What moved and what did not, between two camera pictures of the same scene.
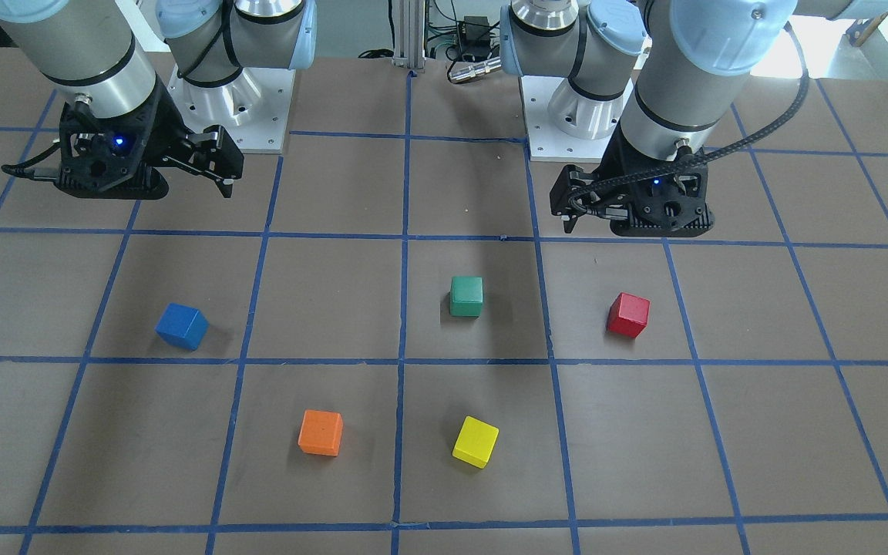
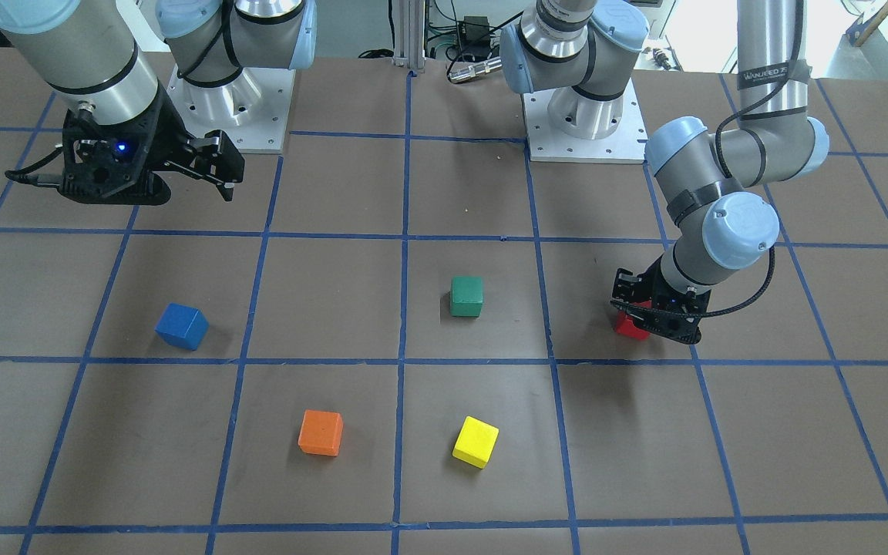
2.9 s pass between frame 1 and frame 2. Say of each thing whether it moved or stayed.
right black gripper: stayed
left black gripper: moved
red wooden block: stayed
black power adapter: stayed
